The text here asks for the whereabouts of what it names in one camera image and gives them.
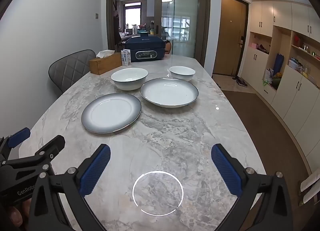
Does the grey rimmed plate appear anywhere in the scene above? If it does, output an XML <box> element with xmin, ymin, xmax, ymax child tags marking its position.
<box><xmin>81</xmin><ymin>93</ymin><xmax>142</xmax><ymax>134</ymax></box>

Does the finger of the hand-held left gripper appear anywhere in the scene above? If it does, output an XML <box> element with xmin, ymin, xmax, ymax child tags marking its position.
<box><xmin>2</xmin><ymin>135</ymin><xmax>66</xmax><ymax>166</ymax></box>
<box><xmin>0</xmin><ymin>127</ymin><xmax>31</xmax><ymax>164</ymax></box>

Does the wooden tissue box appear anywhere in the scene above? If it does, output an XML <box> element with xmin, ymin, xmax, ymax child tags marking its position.
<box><xmin>89</xmin><ymin>52</ymin><xmax>123</xmax><ymax>75</ymax></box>

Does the dark blue electric cooker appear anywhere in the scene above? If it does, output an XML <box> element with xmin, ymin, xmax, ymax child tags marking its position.
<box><xmin>122</xmin><ymin>35</ymin><xmax>170</xmax><ymax>63</ymax></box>

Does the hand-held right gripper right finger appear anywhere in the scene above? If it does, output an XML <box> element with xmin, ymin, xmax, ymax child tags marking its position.
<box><xmin>211</xmin><ymin>143</ymin><xmax>293</xmax><ymax>231</ymax></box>

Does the deep white plate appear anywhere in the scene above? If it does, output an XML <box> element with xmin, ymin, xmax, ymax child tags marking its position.
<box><xmin>140</xmin><ymin>77</ymin><xmax>199</xmax><ymax>108</ymax></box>

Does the small white bowl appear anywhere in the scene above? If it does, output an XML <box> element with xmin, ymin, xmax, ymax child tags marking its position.
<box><xmin>169</xmin><ymin>66</ymin><xmax>196</xmax><ymax>82</ymax></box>

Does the blue bag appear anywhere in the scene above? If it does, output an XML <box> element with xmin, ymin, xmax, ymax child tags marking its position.
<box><xmin>275</xmin><ymin>53</ymin><xmax>285</xmax><ymax>76</ymax></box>

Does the white tissue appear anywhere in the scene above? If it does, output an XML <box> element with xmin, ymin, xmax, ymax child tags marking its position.
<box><xmin>96</xmin><ymin>50</ymin><xmax>115</xmax><ymax>59</ymax></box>

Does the person's left hand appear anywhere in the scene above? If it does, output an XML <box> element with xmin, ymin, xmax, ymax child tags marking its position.
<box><xmin>5</xmin><ymin>200</ymin><xmax>31</xmax><ymax>231</ymax></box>

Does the brown framed glass sliding door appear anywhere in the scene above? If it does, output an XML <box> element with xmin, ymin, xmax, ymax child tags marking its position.
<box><xmin>107</xmin><ymin>0</ymin><xmax>210</xmax><ymax>68</ymax></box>

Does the brown entrance door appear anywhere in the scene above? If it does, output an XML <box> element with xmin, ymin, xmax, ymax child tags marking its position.
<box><xmin>212</xmin><ymin>0</ymin><xmax>249</xmax><ymax>76</ymax></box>

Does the white milk carton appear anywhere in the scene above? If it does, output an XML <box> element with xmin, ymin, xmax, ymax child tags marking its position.
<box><xmin>121</xmin><ymin>49</ymin><xmax>132</xmax><ymax>67</ymax></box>

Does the grey quilted chair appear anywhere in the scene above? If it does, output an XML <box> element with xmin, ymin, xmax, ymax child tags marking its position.
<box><xmin>48</xmin><ymin>49</ymin><xmax>97</xmax><ymax>94</ymax></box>

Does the beige wall cabinet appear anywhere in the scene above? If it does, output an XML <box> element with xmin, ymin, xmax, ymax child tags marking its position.
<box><xmin>237</xmin><ymin>0</ymin><xmax>320</xmax><ymax>156</ymax></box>

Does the large white bowl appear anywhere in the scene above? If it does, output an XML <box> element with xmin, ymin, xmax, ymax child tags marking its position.
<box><xmin>111</xmin><ymin>68</ymin><xmax>149</xmax><ymax>91</ymax></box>

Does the white chair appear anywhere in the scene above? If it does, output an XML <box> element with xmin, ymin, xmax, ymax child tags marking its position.
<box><xmin>299</xmin><ymin>171</ymin><xmax>320</xmax><ymax>206</ymax></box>

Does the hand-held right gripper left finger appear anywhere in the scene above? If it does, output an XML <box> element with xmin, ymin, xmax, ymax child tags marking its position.
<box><xmin>29</xmin><ymin>143</ymin><xmax>112</xmax><ymax>231</ymax></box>

